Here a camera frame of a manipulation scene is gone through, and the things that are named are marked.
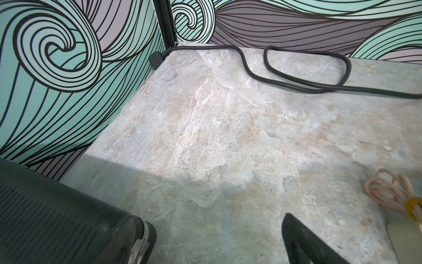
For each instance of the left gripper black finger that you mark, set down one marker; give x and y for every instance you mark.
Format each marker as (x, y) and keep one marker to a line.
(304, 247)

